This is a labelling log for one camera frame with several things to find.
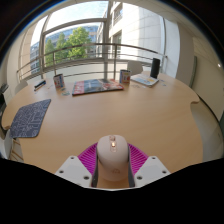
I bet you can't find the black upright speaker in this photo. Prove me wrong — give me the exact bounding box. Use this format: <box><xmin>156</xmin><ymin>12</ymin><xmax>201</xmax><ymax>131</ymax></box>
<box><xmin>149</xmin><ymin>57</ymin><xmax>161</xmax><ymax>80</ymax></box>

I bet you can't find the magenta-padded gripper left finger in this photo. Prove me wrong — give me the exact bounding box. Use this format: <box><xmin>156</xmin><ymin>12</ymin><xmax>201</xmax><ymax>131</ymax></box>
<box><xmin>54</xmin><ymin>142</ymin><xmax>100</xmax><ymax>188</ymax></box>

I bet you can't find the red and grey magazine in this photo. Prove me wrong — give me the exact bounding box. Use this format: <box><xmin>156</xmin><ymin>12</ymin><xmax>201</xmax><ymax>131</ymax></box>
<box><xmin>71</xmin><ymin>78</ymin><xmax>125</xmax><ymax>97</ymax></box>

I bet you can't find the black and blue box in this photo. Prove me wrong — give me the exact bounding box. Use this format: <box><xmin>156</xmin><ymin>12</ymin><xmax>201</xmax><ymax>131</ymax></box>
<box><xmin>33</xmin><ymin>79</ymin><xmax>47</xmax><ymax>91</ymax></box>

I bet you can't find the black office printer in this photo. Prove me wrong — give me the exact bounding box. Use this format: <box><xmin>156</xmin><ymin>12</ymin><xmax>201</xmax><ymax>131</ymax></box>
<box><xmin>0</xmin><ymin>82</ymin><xmax>9</xmax><ymax>130</ymax></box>

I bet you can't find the metal balcony railing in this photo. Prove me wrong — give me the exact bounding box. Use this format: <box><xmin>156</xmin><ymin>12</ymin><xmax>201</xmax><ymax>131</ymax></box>
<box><xmin>15</xmin><ymin>42</ymin><xmax>168</xmax><ymax>83</ymax></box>

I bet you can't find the dark blue patterned mouse pad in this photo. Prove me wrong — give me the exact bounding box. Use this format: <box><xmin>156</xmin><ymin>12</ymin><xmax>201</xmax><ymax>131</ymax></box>
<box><xmin>9</xmin><ymin>98</ymin><xmax>53</xmax><ymax>139</ymax></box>

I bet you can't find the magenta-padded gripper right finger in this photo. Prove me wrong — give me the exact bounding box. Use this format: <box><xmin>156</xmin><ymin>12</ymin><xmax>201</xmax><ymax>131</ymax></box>
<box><xmin>127</xmin><ymin>143</ymin><xmax>171</xmax><ymax>188</ymax></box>

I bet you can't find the beige computer mouse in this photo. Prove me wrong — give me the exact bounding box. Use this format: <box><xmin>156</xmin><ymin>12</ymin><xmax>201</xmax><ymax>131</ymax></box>
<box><xmin>96</xmin><ymin>134</ymin><xmax>130</xmax><ymax>182</ymax></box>

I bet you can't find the printed mug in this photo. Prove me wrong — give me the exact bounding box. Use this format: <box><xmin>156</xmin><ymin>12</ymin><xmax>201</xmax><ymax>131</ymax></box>
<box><xmin>119</xmin><ymin>69</ymin><xmax>132</xmax><ymax>84</ymax></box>
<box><xmin>53</xmin><ymin>73</ymin><xmax>66</xmax><ymax>89</ymax></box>

